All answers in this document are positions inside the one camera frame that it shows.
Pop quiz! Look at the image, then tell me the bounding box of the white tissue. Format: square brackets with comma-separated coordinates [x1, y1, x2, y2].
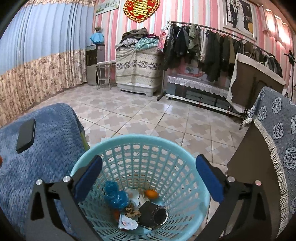
[125, 188, 147, 208]

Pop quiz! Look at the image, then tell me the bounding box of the low tv stand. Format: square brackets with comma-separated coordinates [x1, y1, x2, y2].
[165, 75, 241, 117]

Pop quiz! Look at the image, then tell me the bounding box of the blue patterned fringed cloth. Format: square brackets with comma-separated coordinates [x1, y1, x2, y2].
[242, 86, 295, 235]

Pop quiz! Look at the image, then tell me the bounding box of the light blue plastic basket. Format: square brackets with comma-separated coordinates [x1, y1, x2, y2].
[72, 135, 210, 240]

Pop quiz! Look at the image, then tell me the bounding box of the landscape wall poster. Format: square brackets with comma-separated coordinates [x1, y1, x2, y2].
[95, 0, 120, 16]

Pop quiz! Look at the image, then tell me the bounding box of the orange peel in basket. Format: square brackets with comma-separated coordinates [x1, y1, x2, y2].
[144, 189, 159, 200]

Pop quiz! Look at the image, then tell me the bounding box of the blue water bottle cover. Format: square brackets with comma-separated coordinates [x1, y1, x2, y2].
[90, 32, 104, 44]

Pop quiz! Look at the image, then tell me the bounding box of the black smartphone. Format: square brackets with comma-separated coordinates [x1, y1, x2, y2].
[16, 118, 36, 154]

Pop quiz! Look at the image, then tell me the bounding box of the red gold heart decoration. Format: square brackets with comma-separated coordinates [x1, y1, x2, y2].
[123, 0, 161, 23]

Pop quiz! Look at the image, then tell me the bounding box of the patterned covered cabinet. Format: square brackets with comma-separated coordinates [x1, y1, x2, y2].
[116, 47, 163, 96]

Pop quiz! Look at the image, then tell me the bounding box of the printed snack wrapper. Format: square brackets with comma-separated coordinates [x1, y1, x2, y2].
[118, 214, 138, 230]

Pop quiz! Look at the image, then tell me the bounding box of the clothes rack with garments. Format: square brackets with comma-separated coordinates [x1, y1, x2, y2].
[162, 23, 283, 82]

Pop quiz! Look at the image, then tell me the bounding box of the blue plastic bag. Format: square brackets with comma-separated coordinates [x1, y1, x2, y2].
[104, 181, 130, 211]

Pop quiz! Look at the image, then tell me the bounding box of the pile of folded clothes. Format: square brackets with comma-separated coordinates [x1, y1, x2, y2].
[115, 28, 159, 51]

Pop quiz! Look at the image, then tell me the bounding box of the blue and floral curtain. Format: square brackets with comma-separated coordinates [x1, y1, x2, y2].
[1, 1, 95, 126]

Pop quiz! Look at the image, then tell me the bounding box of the brown crumpled wrapper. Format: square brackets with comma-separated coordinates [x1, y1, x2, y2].
[125, 203, 142, 219]

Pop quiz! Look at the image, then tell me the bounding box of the small metal chair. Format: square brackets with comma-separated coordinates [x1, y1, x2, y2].
[92, 60, 116, 89]

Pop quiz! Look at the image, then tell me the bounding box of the framed wall picture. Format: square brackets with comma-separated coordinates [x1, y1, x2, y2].
[222, 0, 257, 41]

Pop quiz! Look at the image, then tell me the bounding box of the black cup in basket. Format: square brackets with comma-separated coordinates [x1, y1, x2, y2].
[138, 201, 169, 229]

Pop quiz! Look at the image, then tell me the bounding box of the blue fuzzy blanket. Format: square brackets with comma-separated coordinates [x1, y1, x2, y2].
[1, 103, 85, 237]

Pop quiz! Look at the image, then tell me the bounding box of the dark brown cabinet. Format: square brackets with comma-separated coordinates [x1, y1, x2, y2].
[226, 123, 286, 241]

